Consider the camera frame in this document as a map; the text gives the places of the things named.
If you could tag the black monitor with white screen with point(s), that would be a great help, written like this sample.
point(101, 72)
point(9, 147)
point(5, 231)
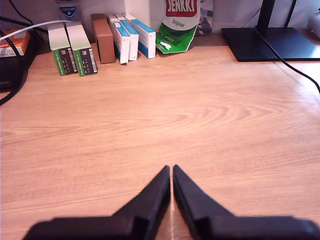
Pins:
point(270, 45)

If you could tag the green white Jenkki gum bag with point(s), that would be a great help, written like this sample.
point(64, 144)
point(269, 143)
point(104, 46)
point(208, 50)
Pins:
point(180, 25)

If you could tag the black device box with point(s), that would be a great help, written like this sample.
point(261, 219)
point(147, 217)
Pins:
point(10, 72)

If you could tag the brown cardboard box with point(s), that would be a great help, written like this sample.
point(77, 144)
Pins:
point(103, 42)

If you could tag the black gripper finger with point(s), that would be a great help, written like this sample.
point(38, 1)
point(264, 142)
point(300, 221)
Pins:
point(150, 207)
point(197, 207)

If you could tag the camouflage patterned pouch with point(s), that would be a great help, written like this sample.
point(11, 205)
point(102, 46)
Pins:
point(206, 20)

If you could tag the orange and white box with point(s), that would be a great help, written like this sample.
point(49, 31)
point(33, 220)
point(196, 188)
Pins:
point(15, 42)

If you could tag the Cuticura pump bottle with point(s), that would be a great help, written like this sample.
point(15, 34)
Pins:
point(68, 11)

